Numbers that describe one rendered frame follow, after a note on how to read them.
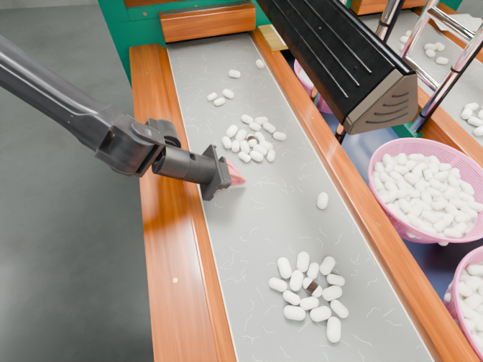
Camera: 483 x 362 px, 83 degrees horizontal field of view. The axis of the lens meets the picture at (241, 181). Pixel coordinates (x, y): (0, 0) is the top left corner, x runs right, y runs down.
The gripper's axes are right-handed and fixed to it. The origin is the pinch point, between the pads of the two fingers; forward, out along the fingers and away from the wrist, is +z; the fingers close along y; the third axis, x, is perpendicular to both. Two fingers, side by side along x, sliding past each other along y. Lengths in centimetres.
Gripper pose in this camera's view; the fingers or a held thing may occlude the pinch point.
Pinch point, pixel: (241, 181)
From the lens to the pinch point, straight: 60.4
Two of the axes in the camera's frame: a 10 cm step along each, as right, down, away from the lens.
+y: -2.5, -7.9, 5.6
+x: -6.1, 5.8, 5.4
